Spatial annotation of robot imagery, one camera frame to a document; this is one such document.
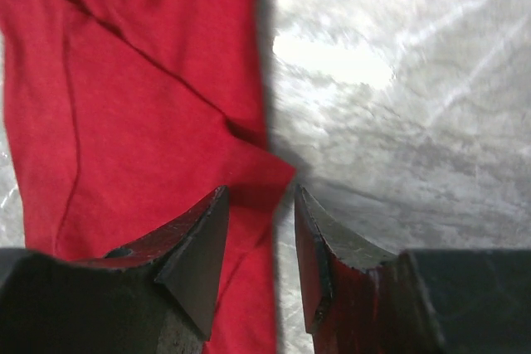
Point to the red t shirt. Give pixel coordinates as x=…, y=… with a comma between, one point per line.
x=121, y=114

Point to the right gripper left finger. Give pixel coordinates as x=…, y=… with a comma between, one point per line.
x=156, y=294

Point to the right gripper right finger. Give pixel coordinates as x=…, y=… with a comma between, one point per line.
x=360, y=298

